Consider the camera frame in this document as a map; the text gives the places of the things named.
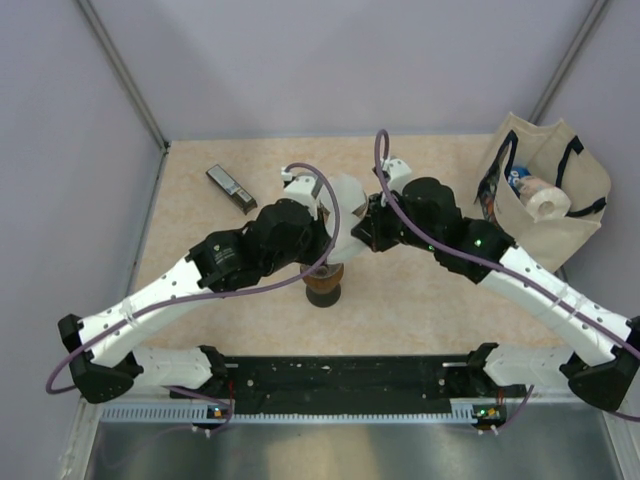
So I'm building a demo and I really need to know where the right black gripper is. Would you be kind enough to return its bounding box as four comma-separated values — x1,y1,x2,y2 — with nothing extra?
351,190,440,254

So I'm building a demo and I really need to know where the dark wooden dripper ring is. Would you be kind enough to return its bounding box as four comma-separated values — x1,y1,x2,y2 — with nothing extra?
302,267,346,296

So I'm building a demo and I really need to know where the white coffee filter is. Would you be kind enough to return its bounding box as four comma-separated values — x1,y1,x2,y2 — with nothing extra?
326,213,369,265
329,174,368,219

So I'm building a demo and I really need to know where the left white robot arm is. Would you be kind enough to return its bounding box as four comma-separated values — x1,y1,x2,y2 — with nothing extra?
58,199,339,404

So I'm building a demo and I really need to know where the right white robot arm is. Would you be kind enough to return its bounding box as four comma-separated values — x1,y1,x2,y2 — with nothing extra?
351,177,639,414

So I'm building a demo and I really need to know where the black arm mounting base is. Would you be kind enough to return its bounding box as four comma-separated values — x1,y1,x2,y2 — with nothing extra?
197,355,526,415

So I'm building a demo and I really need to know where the red rimmed glass carafe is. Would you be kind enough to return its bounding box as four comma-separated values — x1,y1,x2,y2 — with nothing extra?
305,285,341,308

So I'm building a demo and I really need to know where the black toothpaste box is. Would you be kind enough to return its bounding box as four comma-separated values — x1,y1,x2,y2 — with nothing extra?
206,164,257,215

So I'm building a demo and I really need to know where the blue snack package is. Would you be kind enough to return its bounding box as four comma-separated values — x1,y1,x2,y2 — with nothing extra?
505,165,531,196

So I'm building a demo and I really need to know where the white paper roll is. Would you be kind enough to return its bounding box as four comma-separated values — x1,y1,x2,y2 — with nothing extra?
521,185,571,222

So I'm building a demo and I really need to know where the beige canvas tote bag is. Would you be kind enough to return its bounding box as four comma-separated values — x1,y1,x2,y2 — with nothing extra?
474,113,611,272

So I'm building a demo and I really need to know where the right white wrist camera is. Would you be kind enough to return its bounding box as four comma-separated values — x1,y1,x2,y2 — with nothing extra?
373,157,413,194

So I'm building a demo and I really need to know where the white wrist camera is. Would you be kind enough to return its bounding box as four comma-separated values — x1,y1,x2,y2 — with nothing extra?
373,157,413,194
280,167,323,220

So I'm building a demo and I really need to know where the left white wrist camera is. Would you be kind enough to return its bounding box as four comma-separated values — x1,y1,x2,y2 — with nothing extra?
280,167,323,220

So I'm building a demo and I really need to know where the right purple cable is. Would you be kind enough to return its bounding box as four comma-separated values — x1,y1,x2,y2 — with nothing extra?
374,129,640,436

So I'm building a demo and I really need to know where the purple cable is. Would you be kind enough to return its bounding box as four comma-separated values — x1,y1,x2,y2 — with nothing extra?
374,129,640,436
45,162,342,436

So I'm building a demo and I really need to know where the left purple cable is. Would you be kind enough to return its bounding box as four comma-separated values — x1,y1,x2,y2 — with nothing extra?
45,162,342,436

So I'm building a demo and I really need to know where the white slotted cable duct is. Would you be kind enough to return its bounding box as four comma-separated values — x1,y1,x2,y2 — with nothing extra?
100,401,507,426

